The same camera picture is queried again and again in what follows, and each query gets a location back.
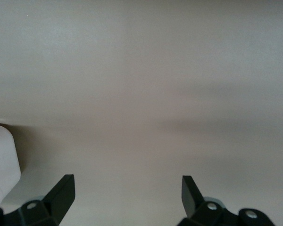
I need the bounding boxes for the pink plastic box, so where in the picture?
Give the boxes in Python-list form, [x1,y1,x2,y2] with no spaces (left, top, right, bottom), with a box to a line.
[0,119,22,206]

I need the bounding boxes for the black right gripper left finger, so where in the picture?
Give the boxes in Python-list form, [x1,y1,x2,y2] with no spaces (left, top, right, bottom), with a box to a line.
[0,174,75,226]

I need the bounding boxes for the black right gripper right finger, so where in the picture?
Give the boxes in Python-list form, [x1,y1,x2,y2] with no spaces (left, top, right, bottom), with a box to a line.
[178,175,276,226]

